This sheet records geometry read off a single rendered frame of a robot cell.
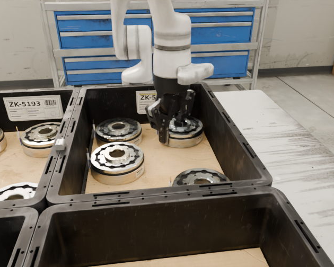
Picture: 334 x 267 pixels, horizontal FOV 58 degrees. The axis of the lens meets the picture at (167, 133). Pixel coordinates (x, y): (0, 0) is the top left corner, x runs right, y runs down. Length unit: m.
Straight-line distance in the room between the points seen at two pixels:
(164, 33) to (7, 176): 0.40
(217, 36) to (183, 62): 1.99
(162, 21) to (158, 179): 0.28
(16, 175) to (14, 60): 2.93
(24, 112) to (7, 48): 2.76
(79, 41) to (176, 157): 1.93
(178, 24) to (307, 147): 0.60
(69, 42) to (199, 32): 1.00
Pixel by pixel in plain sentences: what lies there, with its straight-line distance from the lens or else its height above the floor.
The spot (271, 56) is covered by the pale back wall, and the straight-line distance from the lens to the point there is 3.78.
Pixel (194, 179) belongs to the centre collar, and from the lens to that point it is 0.51.
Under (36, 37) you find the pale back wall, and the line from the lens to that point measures 3.41.
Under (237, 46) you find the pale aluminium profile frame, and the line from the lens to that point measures 2.59.
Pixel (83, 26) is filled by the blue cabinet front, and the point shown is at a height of 0.77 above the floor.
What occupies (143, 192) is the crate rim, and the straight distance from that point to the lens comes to 0.39.
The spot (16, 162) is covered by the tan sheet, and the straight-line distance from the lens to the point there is 0.69.
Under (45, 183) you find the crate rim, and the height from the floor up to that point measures 0.93.
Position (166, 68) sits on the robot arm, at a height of 1.01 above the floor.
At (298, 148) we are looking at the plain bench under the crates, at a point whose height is 0.70.
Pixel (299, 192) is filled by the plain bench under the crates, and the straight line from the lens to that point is 0.81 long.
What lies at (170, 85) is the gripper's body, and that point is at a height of 0.98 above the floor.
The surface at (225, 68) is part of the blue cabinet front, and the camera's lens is 2.65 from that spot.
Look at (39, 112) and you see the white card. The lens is 0.77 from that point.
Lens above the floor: 1.18
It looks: 30 degrees down
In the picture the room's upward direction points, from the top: straight up
